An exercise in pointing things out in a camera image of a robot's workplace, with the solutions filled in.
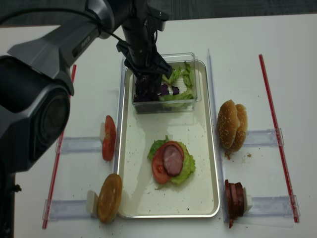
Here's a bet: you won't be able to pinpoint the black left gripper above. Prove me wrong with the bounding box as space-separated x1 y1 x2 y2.
115 0 171 100

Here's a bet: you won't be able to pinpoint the purple cabbage pieces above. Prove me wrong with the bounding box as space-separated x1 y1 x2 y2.
133 74 180 102

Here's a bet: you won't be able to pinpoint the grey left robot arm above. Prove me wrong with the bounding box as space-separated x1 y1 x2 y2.
0 0 171 238

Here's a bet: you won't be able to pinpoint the green lettuce in container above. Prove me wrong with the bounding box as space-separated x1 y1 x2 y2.
158 61 196 101

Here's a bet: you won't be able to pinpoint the upright tomato slices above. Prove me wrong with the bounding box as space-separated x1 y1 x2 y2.
102 115 116 161

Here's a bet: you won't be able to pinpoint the tomato slice on tray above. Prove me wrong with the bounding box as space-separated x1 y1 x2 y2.
152 141 180 184

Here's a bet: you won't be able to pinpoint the green lettuce leaf on tray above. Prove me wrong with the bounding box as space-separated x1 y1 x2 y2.
147 136 196 185

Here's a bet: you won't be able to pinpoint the stack of sausage slices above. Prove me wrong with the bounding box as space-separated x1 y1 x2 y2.
225 179 247 221

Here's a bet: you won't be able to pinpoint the clear plastic salad container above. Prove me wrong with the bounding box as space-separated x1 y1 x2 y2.
130 53 201 114

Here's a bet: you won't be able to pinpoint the white pusher block left upper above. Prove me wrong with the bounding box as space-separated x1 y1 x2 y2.
99 122 106 144

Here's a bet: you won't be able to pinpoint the white pusher block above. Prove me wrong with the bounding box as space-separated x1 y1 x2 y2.
99 122 106 144
243 187 253 214
86 190 99 217

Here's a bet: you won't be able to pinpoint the sausage slice on tray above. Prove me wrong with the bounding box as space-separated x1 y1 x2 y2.
163 142 184 177

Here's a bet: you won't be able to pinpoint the sesame bun half outer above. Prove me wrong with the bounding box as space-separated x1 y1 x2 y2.
217 100 240 149

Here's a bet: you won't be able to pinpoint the sesame bun half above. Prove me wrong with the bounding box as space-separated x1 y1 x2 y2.
217 100 240 149
230 104 248 152

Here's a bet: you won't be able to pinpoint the silver metal tray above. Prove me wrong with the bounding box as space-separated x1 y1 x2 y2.
119 61 220 218

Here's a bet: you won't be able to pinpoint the sesame bun half inner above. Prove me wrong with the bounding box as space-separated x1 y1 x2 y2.
230 104 248 152

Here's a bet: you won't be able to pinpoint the toasted bun bottom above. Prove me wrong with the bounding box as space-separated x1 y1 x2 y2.
97 174 122 223

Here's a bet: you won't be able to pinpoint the red strip left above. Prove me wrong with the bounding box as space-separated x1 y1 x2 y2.
42 64 77 229

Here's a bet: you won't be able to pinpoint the red strip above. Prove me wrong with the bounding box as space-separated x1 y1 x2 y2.
259 54 300 224
42 64 77 229

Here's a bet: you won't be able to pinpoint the white pusher block left lower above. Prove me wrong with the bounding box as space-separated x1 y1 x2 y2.
86 190 99 217

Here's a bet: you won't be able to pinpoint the red strip right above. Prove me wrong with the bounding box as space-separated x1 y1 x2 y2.
259 54 300 224

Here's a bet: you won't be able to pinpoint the white pusher block right lower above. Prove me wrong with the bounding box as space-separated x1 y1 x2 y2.
243 187 253 214

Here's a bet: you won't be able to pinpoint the clear long rail left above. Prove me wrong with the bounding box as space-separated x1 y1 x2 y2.
113 57 126 174

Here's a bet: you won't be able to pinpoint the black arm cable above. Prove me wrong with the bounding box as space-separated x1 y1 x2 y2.
0 7 159 50

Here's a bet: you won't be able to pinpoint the clear rail right upper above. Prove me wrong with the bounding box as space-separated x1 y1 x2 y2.
243 128 284 147

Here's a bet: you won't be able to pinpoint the clear rail left lower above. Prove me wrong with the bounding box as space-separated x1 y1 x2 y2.
42 199 96 221

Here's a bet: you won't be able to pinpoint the clear rail right lower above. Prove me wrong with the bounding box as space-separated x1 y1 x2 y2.
243 195 293 218

